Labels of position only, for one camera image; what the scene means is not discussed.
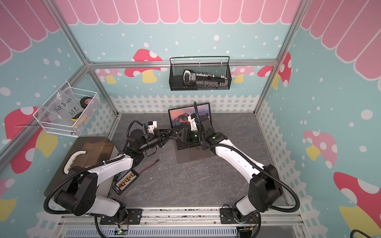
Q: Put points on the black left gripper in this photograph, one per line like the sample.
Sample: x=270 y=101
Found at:
x=159 y=137

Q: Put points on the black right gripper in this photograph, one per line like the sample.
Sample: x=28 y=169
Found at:
x=186 y=134

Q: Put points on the grey laptop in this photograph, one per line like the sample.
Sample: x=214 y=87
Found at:
x=182 y=120

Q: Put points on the black wireless mouse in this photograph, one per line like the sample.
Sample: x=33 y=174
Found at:
x=171 y=134

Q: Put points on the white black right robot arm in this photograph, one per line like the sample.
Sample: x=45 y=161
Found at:
x=265 y=186

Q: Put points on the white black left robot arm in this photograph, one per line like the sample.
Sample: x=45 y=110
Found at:
x=77 y=193

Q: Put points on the black terminal strip board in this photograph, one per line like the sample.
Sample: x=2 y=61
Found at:
x=125 y=181

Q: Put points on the socket set in basket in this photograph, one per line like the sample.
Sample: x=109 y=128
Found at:
x=202 y=81

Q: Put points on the yellow black tool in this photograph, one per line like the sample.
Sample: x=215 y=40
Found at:
x=76 y=117

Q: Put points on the black tape roll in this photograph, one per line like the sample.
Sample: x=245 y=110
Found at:
x=85 y=101

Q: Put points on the clear plastic bag with writing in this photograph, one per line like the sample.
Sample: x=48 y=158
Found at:
x=64 y=107

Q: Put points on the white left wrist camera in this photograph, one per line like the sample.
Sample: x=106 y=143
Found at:
x=152 y=125

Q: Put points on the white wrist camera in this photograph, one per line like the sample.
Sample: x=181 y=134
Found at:
x=192 y=124
x=152 y=125

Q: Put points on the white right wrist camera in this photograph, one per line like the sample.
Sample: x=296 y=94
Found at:
x=192 y=124

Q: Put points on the black wire mesh basket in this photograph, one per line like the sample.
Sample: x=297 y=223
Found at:
x=217 y=65

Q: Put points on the white wire wall basket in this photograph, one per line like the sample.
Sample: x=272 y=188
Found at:
x=43 y=117

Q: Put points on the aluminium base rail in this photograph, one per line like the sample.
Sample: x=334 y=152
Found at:
x=205 y=222

